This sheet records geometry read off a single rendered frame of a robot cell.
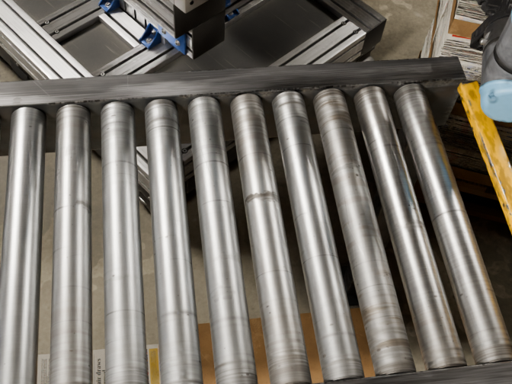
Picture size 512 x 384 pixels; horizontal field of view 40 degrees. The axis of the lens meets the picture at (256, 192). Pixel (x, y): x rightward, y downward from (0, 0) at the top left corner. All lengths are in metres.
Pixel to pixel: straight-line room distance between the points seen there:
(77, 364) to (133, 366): 0.07
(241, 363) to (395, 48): 1.63
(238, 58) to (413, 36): 0.70
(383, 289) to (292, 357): 0.15
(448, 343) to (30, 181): 0.59
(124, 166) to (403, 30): 1.56
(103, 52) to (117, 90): 0.89
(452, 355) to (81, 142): 0.57
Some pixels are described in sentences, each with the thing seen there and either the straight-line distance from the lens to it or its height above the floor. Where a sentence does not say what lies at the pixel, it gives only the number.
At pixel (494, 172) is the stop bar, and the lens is 1.03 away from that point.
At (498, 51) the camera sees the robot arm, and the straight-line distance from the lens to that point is 1.02.
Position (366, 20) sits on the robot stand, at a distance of 2.06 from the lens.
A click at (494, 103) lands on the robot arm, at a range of 1.02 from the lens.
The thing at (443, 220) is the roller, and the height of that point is 0.79.
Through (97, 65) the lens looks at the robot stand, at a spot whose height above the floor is 0.21.
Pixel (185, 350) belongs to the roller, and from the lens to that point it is 0.86.
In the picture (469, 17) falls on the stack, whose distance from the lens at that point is 1.49.
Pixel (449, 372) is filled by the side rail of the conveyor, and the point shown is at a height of 0.80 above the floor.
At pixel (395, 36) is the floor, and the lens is 2.37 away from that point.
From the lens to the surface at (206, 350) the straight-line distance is 1.71.
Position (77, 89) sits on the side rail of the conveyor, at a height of 0.80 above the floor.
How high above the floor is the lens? 1.60
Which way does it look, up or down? 57 degrees down
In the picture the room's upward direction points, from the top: 6 degrees clockwise
